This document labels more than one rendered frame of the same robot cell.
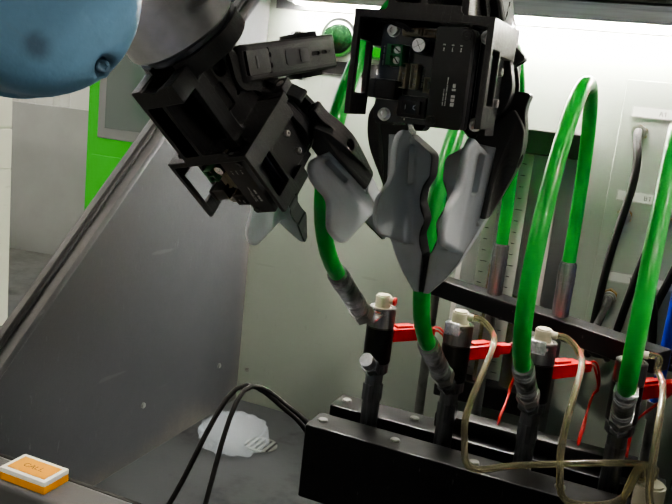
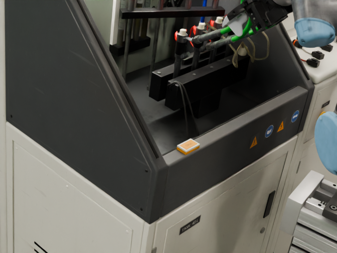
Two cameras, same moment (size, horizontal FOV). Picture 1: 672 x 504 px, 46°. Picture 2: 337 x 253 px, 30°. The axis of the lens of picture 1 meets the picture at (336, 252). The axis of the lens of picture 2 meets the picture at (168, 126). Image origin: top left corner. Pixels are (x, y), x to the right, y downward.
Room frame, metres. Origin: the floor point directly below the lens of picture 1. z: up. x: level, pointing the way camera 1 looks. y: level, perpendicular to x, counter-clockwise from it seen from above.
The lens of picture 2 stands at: (0.34, 1.47, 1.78)
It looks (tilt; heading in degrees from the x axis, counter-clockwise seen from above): 32 degrees down; 286
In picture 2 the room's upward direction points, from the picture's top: 9 degrees clockwise
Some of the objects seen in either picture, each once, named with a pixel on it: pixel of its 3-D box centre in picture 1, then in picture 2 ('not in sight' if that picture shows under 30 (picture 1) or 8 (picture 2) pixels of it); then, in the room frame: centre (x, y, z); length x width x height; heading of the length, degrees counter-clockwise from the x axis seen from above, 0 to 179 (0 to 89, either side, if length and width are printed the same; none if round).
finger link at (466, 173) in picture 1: (451, 221); not in sight; (0.43, -0.06, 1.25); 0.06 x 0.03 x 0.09; 158
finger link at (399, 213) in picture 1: (397, 212); not in sight; (0.44, -0.03, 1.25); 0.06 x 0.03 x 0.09; 158
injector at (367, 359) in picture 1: (367, 406); (180, 70); (0.76, -0.05, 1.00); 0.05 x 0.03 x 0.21; 158
